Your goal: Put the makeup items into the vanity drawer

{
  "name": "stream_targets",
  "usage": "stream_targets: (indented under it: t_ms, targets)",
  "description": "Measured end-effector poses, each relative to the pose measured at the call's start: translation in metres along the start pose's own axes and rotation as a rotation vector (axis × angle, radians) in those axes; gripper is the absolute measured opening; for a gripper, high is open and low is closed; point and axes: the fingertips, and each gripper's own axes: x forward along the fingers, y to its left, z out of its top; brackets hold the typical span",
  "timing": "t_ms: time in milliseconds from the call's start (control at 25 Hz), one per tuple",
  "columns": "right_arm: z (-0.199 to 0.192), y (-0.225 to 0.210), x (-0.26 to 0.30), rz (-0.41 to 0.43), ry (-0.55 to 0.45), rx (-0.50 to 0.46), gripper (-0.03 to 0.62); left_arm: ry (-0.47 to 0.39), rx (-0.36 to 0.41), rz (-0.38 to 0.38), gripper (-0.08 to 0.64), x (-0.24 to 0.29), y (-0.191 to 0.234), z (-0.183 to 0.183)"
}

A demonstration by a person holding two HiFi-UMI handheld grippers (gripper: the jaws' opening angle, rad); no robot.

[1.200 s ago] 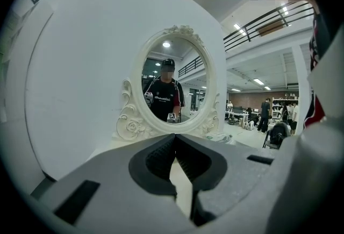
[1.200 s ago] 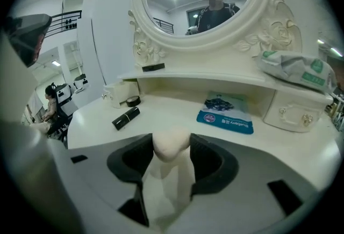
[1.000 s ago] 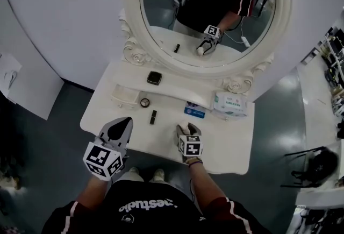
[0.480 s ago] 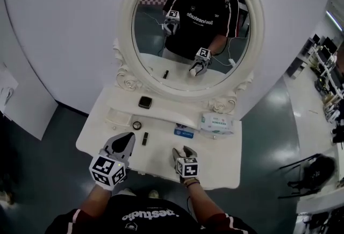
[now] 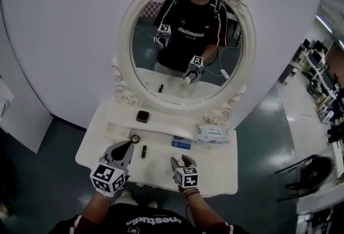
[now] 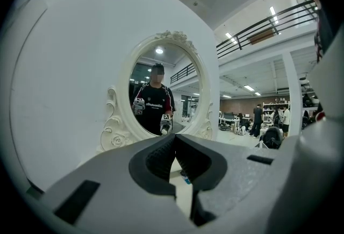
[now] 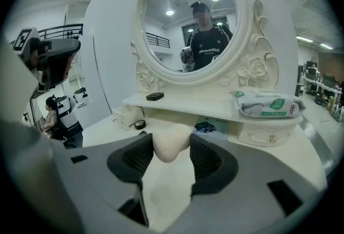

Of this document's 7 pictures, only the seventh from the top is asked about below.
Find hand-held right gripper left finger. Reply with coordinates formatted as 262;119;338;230
53;133;154;211

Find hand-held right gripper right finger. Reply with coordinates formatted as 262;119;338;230
190;133;323;220

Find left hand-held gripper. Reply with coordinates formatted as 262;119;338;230
11;27;81;99

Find white vanity table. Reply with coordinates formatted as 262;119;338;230
82;91;333;230

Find small white round object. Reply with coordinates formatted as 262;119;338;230
152;123;192;164

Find black square compact case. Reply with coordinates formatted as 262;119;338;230
146;91;165;102

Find black metal railing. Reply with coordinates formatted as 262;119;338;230
37;23;84;40

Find white wheeled robot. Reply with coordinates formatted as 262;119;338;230
73;87;88;107
55;94;79;127

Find blue printed card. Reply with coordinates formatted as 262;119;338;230
194;117;230;140

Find white green wet wipes pack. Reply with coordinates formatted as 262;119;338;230
231;89;306;119

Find white ornate oval mirror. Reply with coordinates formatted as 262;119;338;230
130;0;280;95

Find office desks with monitors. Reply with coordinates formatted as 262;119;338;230
295;59;344;123

